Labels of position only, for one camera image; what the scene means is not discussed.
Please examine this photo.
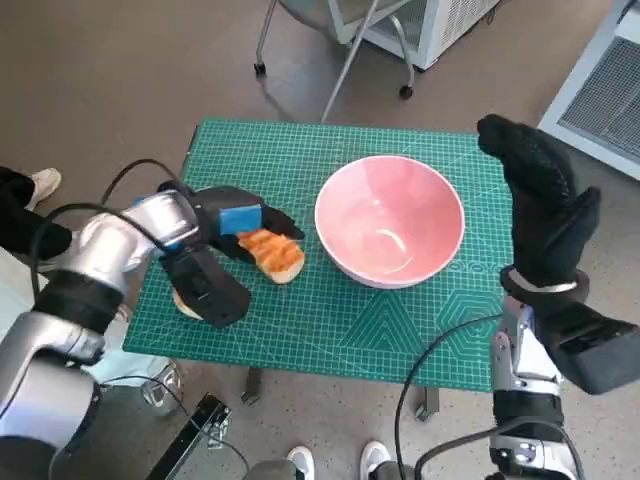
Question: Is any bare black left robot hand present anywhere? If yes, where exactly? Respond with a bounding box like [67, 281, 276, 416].
[192, 185, 307, 264]

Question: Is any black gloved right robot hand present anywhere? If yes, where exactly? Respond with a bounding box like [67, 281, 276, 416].
[476, 113, 602, 291]

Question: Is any rectangular toasted bread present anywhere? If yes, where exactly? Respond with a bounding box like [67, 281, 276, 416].
[237, 228, 305, 285]

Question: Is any round bread bun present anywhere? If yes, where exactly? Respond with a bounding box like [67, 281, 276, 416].
[172, 289, 204, 321]

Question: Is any pink bowl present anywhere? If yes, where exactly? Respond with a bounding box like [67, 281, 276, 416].
[314, 154, 466, 290]

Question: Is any pale blue grille cabinet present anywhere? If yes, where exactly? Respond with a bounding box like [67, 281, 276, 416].
[537, 0, 640, 181]

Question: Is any green cutting mat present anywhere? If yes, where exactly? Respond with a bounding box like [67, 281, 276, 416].
[122, 118, 524, 391]

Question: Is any dark metal table leg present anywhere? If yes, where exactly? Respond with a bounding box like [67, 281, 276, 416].
[241, 368, 266, 406]
[414, 385, 441, 424]

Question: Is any grey wheeled chair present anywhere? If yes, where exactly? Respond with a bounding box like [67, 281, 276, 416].
[253, 0, 416, 126]

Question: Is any white louvered cabinet unit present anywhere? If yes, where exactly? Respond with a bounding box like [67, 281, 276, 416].
[327, 0, 501, 71]

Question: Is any person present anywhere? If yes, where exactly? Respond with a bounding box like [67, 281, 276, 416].
[0, 166, 171, 389]

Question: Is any white shoe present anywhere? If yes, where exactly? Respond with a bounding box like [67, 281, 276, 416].
[359, 440, 389, 480]
[286, 446, 316, 480]

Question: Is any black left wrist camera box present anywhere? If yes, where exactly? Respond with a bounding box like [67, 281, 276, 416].
[159, 244, 251, 330]

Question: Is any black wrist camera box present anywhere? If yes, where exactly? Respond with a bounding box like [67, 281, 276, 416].
[159, 244, 251, 330]
[539, 299, 640, 396]

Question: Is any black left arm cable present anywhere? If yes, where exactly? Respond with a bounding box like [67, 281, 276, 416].
[101, 158, 199, 206]

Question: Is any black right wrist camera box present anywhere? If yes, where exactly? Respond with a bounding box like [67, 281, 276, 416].
[539, 299, 640, 396]

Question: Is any black metal bracket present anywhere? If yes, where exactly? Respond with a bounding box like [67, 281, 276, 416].
[144, 393, 233, 480]

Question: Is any thick black cable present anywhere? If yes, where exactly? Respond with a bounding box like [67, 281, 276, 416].
[412, 422, 584, 480]

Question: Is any thin black cable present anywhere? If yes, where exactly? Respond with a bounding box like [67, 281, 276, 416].
[393, 314, 504, 480]

